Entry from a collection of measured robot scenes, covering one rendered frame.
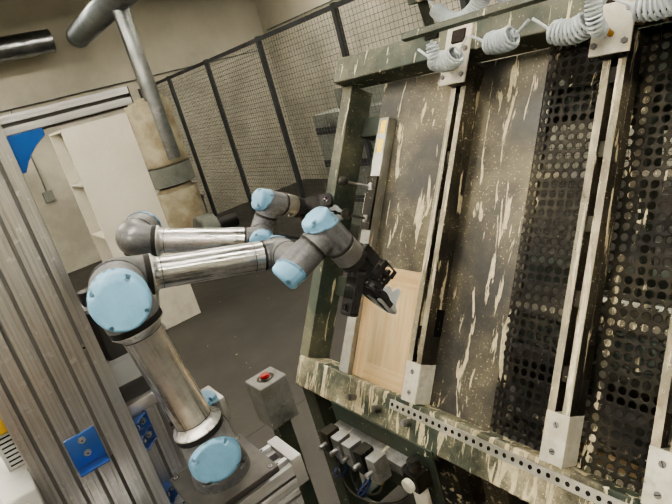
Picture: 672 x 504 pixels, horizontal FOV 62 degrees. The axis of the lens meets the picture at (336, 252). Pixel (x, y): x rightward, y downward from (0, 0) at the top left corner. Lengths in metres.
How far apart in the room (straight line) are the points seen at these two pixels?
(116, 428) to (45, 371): 0.24
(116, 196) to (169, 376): 4.29
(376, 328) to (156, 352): 0.97
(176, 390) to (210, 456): 0.17
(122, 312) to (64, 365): 0.36
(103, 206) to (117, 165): 0.39
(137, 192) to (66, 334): 4.10
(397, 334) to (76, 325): 1.00
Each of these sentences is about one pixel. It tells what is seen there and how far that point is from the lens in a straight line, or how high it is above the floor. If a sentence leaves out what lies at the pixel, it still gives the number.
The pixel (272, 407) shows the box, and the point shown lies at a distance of 2.15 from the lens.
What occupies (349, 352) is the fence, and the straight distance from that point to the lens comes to 2.06.
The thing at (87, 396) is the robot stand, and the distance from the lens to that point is 1.53.
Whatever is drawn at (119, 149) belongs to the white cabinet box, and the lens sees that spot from 5.47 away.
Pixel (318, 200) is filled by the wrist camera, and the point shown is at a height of 1.54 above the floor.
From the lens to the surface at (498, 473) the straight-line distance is 1.65.
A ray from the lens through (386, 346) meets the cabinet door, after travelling 1.95.
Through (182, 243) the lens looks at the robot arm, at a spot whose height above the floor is 1.57.
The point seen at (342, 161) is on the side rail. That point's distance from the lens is 2.25.
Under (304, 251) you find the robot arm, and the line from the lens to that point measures 1.25.
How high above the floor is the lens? 1.93
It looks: 18 degrees down
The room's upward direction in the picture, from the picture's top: 16 degrees counter-clockwise
